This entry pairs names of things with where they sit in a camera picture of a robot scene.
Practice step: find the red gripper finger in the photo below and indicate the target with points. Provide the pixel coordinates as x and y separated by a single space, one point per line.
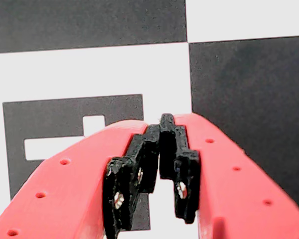
239 199
64 199

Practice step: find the checkerboard marker mat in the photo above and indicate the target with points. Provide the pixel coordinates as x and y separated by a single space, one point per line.
89 25

